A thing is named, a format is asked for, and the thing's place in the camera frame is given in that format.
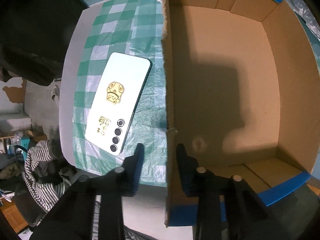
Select brown cardboard box blue tape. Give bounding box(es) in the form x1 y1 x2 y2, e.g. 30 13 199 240
161 0 319 226

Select black white striped cloth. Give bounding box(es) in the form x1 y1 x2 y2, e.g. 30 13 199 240
22 139 71 212

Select white smartphone gold stickers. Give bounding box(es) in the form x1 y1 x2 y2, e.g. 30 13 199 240
85 53 152 156

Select green white checkered tablecloth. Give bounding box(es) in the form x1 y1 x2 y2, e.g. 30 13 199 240
71 0 169 188

